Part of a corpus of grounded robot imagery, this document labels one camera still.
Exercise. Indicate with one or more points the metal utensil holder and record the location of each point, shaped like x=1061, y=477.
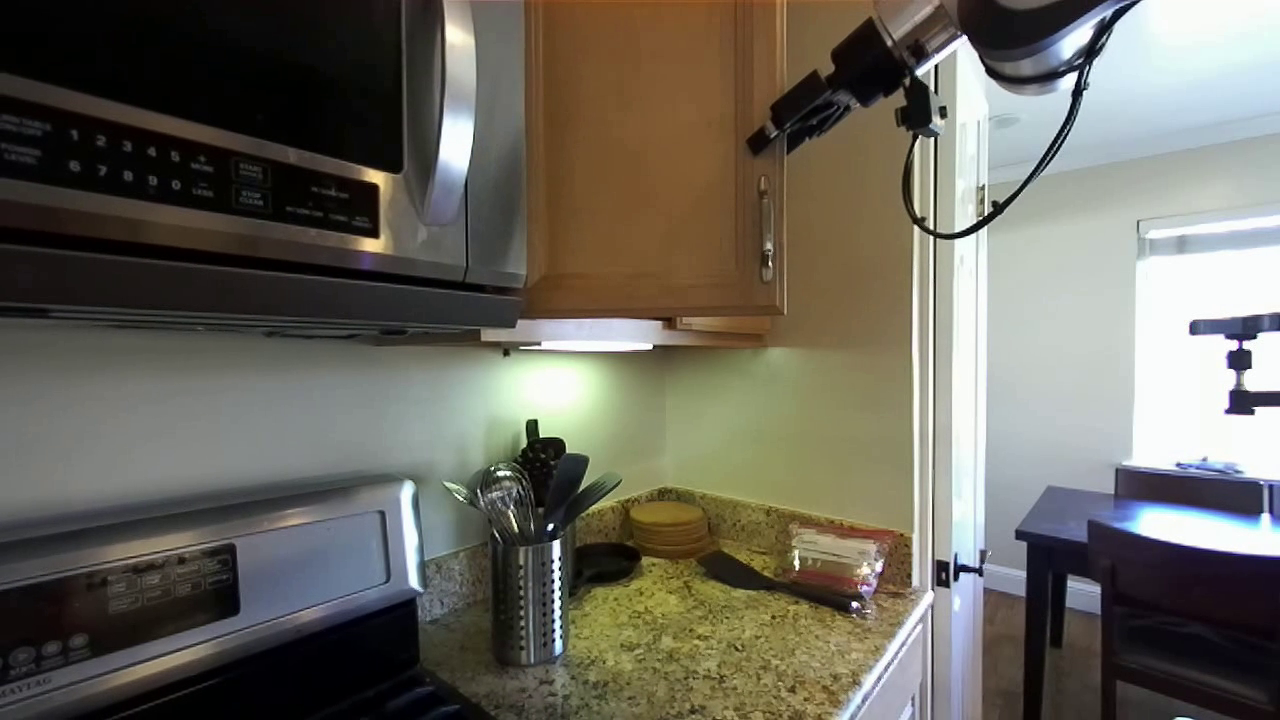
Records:
x=529, y=603

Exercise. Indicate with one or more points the dark wooden table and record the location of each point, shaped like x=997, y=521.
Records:
x=1066, y=513

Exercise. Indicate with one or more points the white lower cabinet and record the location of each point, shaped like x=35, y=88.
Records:
x=905, y=683

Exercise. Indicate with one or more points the small silver utensil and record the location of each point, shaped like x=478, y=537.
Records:
x=461, y=498

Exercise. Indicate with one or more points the stainless steel stove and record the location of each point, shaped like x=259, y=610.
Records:
x=203, y=574

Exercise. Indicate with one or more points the wooden upper cabinet body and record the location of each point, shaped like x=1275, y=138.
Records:
x=723, y=328

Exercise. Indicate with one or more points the stack of wooden coasters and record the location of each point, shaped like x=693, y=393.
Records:
x=667, y=526

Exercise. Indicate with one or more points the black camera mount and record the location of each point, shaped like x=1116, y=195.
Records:
x=1242, y=327

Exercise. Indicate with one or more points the small black dish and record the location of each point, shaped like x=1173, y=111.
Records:
x=606, y=562

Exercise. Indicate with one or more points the under-cabinet light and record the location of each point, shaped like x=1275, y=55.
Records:
x=575, y=335

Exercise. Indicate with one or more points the black slim kitchen utensil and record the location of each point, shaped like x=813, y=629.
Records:
x=584, y=502

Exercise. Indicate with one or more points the white room door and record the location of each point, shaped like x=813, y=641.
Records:
x=960, y=401

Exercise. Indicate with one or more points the black flat spatula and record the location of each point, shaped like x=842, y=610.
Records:
x=733, y=569

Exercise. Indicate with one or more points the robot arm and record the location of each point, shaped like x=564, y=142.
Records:
x=1042, y=33

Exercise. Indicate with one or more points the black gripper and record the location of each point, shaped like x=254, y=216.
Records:
x=873, y=62

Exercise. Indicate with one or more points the white door frame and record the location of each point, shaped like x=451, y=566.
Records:
x=922, y=401

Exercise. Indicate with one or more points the black rounded kitchen utensil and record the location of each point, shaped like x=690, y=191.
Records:
x=537, y=453

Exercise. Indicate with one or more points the black slotted turner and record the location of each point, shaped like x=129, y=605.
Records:
x=564, y=481

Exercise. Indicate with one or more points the window with white blind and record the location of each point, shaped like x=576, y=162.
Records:
x=1207, y=346

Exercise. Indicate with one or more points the dark wooden chair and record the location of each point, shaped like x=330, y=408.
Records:
x=1184, y=490
x=1173, y=586

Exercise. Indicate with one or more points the stainless steel microwave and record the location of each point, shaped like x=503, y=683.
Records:
x=203, y=81

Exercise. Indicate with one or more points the metal whisk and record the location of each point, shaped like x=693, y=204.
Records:
x=504, y=507

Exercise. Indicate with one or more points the wooden cabinet door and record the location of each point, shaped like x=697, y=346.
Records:
x=642, y=162

